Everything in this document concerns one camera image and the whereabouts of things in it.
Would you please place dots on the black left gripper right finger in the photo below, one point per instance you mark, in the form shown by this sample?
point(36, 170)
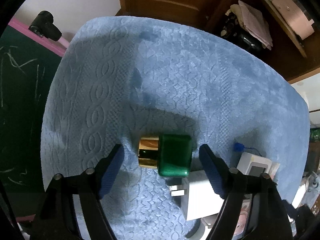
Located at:
point(266, 218)

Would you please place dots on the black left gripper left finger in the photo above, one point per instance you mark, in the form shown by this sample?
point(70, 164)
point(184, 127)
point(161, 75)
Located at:
point(56, 216)

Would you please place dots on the green perfume bottle gold cap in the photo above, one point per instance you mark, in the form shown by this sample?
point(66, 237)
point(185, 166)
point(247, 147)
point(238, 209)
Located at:
point(170, 154)

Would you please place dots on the white device with screen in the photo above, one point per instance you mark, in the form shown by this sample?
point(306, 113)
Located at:
point(254, 165)

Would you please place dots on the white power adapter cube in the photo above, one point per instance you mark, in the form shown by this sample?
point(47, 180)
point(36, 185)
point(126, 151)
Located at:
point(198, 199)

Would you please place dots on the blue textured table cloth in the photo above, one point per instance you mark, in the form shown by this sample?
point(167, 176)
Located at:
point(125, 77)

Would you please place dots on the folded beige cloth stack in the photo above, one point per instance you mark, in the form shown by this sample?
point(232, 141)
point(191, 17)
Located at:
point(252, 21)

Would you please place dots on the black clamp knob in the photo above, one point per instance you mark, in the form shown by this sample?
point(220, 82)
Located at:
point(43, 26)

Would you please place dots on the pink round box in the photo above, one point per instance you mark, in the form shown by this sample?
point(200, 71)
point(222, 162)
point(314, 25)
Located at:
point(294, 17)

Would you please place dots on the wooden shelf board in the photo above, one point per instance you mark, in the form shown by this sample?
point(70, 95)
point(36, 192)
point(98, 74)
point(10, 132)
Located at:
point(286, 28)

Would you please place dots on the blue cable plug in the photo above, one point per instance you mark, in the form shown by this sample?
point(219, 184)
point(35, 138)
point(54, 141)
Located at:
point(238, 147)

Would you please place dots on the green chalkboard pink frame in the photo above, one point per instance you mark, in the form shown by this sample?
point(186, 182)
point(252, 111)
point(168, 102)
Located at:
point(28, 65)

